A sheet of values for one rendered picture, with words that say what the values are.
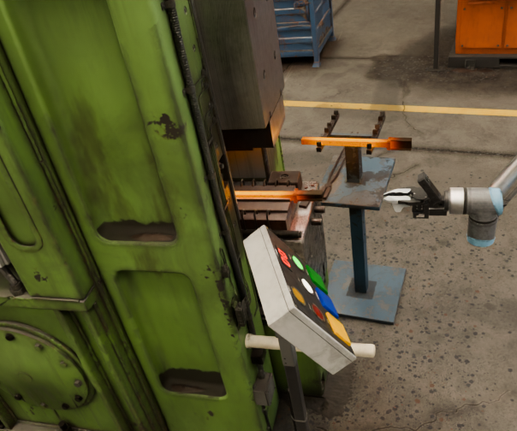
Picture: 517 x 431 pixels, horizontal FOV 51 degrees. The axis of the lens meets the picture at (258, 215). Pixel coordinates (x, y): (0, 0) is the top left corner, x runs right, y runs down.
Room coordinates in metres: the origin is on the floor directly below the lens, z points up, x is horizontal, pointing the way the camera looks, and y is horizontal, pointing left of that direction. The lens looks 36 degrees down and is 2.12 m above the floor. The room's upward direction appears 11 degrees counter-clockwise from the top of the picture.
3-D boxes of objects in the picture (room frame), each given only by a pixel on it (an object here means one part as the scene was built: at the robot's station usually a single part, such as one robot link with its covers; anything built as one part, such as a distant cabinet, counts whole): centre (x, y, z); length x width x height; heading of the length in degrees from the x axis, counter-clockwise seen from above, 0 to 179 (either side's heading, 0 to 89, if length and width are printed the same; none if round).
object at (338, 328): (0.97, -0.14, 1.01); 0.07 x 0.05 x 0.07; 5
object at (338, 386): (1.60, -0.17, 0.01); 0.58 x 0.39 x 0.01; 160
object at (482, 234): (1.42, -0.75, 0.86); 0.12 x 0.09 x 0.12; 147
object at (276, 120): (1.69, 0.07, 1.32); 0.42 x 0.20 x 0.10; 70
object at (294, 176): (1.80, -0.13, 0.95); 0.12 x 0.08 x 0.06; 70
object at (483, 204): (1.42, -0.74, 0.98); 0.12 x 0.09 x 0.10; 70
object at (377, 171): (2.08, -0.47, 0.71); 0.40 x 0.30 x 0.02; 153
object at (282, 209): (1.69, 0.07, 0.96); 0.42 x 0.20 x 0.09; 70
